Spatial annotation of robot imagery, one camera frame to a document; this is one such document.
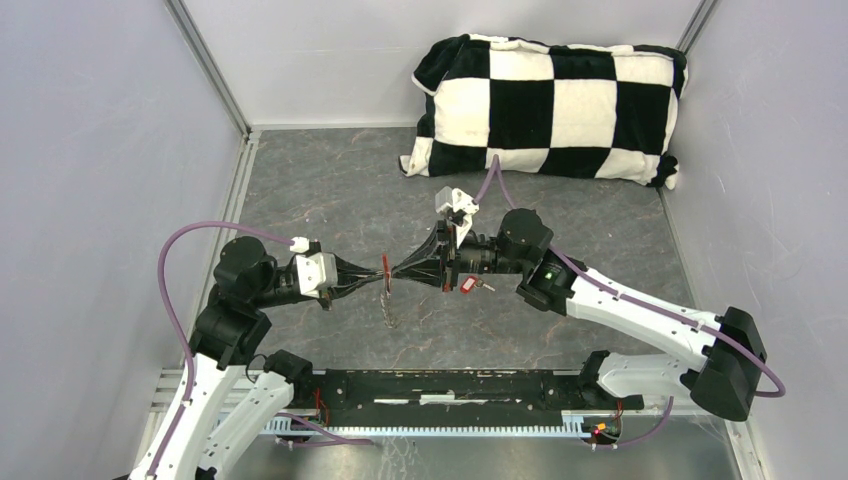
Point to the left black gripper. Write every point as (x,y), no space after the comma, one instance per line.
(348,276)

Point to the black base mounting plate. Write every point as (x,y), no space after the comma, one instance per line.
(452,398)

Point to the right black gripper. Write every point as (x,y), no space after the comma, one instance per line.
(419,267)

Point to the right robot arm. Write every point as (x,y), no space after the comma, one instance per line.
(716,360)

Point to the red tag key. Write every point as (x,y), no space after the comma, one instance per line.
(472,282)

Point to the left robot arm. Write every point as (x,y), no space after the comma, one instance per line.
(193,441)

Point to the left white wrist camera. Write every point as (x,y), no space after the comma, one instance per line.
(307,267)

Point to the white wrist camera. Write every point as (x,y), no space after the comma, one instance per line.
(456,206)
(307,267)

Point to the red grey keyring holder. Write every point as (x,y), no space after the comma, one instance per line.
(391,320)

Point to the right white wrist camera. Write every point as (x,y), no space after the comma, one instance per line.
(456,206)

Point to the blue white cable duct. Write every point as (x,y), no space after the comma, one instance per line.
(569,426)

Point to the black white checkered pillow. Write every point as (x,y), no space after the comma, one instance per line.
(575,110)

